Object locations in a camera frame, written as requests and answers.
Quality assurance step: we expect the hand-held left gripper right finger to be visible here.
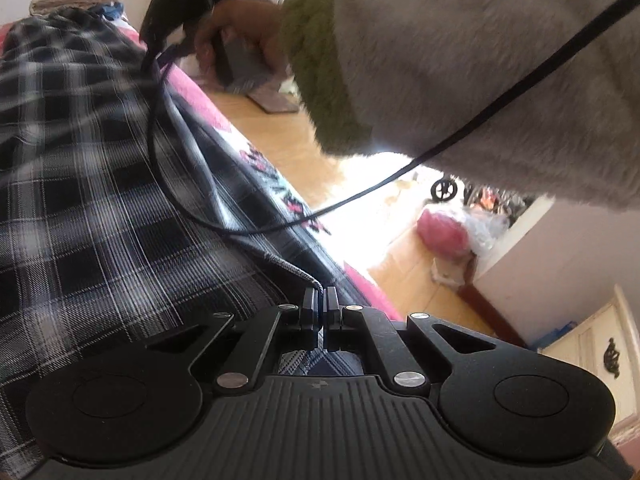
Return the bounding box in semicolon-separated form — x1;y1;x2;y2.
324;286;501;395

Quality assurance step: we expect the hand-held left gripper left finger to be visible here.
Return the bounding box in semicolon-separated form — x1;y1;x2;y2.
144;287;319;393

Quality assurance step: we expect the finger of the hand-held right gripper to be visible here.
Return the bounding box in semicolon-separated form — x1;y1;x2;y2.
139;20;173;68

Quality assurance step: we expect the black white plaid shirt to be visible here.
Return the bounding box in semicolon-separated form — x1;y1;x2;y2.
0;12;361;466

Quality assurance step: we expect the person's right forearm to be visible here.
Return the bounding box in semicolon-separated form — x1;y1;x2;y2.
279;0;640;211

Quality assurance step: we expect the person's right hand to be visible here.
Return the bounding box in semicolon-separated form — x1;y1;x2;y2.
194;0;293;86

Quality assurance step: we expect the pink floral blanket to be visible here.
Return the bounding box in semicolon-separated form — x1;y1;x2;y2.
0;22;403;322

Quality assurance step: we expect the pink plastic bag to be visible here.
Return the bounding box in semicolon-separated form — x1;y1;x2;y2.
416;206;471;262

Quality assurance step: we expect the brown doormat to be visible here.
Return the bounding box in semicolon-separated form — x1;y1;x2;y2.
246;87;302;117

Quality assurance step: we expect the black wheeled stroller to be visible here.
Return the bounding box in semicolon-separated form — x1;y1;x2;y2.
431;176;526;216

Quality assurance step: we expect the cream cabinet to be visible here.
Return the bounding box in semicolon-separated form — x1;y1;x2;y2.
537;284;640;431

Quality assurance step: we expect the black cable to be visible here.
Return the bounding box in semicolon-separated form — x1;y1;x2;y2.
145;0;640;236

